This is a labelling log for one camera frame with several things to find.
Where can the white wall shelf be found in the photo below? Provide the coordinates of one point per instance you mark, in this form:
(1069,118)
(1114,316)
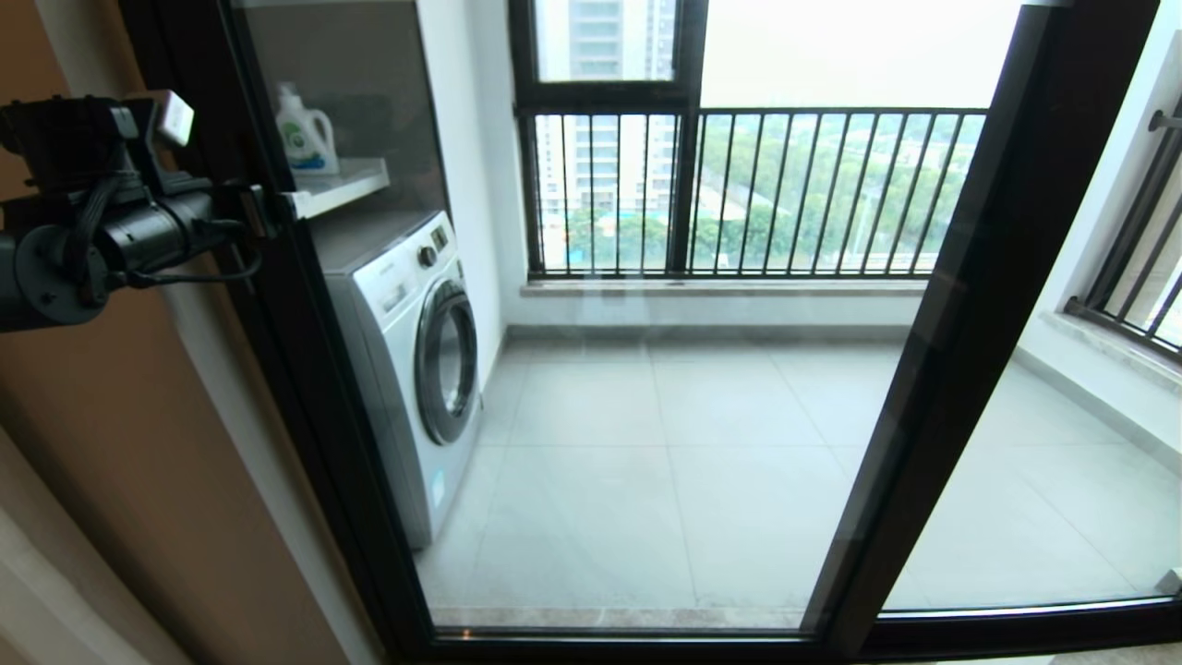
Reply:
(337,185)

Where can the distant high-rise building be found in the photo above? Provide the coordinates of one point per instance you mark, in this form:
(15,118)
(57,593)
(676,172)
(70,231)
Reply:
(600,37)

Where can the black window frame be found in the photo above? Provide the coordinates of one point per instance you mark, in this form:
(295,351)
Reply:
(605,94)

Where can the long stone window sill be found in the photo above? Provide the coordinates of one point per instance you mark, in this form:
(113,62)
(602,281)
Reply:
(725,286)

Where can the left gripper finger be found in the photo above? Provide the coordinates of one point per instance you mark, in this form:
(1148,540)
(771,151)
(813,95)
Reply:
(262,226)
(259,199)

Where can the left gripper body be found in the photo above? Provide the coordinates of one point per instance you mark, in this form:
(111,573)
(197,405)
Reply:
(162,229)

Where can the silver front-loading washing machine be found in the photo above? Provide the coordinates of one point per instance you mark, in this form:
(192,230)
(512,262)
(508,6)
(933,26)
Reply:
(392,388)

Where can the long black metal window railing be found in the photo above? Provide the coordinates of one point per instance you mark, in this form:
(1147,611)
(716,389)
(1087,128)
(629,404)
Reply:
(831,113)

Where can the white detergent bottle green label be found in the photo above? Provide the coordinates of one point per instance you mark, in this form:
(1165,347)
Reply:
(305,137)

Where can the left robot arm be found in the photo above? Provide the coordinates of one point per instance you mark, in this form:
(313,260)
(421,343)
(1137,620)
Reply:
(46,282)

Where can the short black metal window railing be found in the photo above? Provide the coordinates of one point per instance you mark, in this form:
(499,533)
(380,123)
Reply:
(1122,323)

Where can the black outer door frame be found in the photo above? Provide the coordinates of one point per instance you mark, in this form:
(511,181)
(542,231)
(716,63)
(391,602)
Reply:
(162,92)

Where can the short stone window sill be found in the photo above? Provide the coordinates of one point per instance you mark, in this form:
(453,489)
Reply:
(1108,342)

